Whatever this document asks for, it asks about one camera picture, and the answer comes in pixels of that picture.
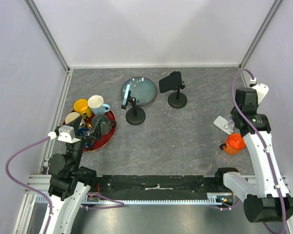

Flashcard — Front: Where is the black phone stand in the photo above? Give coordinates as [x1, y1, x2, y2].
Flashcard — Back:
[126, 97, 146, 126]
[168, 81, 188, 109]

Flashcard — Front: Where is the light blue phone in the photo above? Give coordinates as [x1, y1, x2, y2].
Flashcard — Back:
[121, 84, 131, 110]

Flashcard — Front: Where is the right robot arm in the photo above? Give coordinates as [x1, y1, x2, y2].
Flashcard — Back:
[214, 88, 293, 223]

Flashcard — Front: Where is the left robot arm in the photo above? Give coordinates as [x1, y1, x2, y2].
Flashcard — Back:
[40, 116, 105, 234]

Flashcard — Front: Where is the white folding phone stand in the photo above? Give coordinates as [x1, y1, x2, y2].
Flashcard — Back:
[213, 116, 235, 135]

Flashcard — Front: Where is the black phone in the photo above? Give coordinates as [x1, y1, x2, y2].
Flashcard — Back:
[159, 71, 183, 93]

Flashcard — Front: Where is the dark blue mug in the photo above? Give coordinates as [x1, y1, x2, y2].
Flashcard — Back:
[77, 127, 92, 151]

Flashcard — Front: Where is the grey mug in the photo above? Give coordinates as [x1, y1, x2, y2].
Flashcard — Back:
[91, 115, 112, 136]

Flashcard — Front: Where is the red round tray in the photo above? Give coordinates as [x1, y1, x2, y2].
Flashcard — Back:
[63, 111, 116, 153]

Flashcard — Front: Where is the white light-blue mug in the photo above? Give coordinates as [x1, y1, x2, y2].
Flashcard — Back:
[88, 95, 110, 115]

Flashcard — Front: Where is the yellow mug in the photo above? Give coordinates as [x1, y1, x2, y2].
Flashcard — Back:
[73, 98, 93, 119]

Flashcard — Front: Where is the cream cup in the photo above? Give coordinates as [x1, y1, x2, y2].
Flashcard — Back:
[64, 112, 82, 124]

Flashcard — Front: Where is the blue ceramic plate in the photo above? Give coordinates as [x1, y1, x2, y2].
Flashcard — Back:
[121, 77, 157, 106]

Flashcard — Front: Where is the orange mug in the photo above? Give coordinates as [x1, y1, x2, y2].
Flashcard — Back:
[219, 133, 246, 155]

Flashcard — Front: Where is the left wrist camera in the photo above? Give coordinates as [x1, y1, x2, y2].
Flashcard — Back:
[58, 125, 81, 144]

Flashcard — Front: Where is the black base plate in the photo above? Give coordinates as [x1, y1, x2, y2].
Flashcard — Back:
[90, 175, 230, 201]

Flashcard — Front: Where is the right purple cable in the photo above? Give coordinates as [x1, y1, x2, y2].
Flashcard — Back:
[208, 68, 289, 234]

